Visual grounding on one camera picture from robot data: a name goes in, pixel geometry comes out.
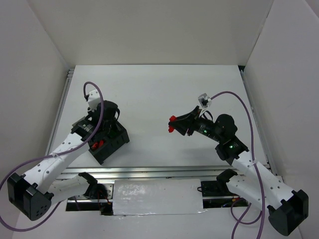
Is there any aluminium left rail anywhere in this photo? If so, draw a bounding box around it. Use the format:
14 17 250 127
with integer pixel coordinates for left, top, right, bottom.
45 68 75 155

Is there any aluminium front rail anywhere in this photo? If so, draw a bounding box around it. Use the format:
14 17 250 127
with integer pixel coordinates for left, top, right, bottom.
57 166 234 180

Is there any aluminium rail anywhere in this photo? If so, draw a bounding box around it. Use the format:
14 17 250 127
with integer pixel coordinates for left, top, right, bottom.
238 65 278 176
57 166 234 180
45 68 75 155

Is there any black two-compartment container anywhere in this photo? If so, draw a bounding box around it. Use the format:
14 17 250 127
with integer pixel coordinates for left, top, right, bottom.
89 121 130 165

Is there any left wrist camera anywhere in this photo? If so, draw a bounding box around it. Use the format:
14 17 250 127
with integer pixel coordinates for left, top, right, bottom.
85 89 100 111

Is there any red green arched lego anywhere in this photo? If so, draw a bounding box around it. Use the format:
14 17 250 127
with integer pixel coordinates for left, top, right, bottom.
168 116 176 133

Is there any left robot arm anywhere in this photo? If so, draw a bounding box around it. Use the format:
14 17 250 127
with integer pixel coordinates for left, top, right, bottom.
7 101 120 221

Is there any aluminium right rail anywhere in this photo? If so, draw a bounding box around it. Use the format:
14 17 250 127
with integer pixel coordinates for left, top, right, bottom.
238 65 278 176

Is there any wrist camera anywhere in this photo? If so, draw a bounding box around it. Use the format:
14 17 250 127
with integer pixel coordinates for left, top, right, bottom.
85 89 100 111
198 93 211 110

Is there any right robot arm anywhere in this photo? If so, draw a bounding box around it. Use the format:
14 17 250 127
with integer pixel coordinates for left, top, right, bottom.
168 107 309 236

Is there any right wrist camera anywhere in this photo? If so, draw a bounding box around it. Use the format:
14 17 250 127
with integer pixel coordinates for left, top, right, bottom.
198 93 211 110

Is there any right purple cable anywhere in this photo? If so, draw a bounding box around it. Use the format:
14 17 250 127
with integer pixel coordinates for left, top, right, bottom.
210 91 265 239

